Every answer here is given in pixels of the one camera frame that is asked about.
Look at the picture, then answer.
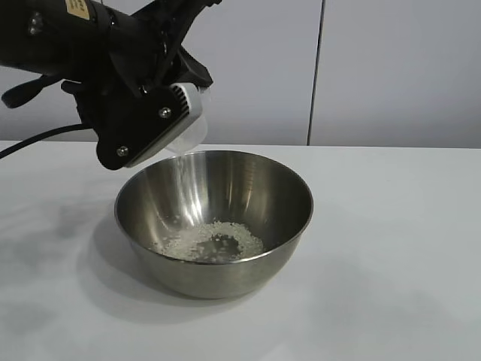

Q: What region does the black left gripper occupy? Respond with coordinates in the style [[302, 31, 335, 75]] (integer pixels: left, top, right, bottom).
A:
[[62, 0, 222, 140]]

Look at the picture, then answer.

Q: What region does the clear plastic measuring cup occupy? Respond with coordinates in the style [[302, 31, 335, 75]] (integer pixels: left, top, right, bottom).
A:
[[167, 84, 211, 155]]

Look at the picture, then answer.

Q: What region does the white uncooked rice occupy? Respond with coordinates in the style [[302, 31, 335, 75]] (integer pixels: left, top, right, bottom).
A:
[[150, 150, 266, 264]]

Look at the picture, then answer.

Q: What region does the stainless steel mixing bowl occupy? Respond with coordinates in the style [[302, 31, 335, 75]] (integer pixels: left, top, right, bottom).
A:
[[113, 150, 315, 300]]

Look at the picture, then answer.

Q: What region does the grey wrist camera black mount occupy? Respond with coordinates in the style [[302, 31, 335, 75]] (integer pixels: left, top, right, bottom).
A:
[[95, 83, 206, 170]]

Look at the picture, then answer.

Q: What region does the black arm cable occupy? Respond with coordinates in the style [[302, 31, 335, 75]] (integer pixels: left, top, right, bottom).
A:
[[0, 126, 87, 159]]

